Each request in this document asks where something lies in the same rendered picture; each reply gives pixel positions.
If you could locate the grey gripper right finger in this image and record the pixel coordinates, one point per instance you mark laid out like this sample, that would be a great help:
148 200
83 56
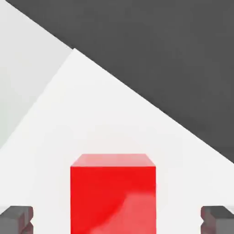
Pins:
219 221

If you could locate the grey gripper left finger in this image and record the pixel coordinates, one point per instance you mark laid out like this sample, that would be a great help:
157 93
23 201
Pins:
14 221

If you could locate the small red cube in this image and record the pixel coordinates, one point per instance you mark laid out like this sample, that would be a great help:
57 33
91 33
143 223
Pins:
113 197

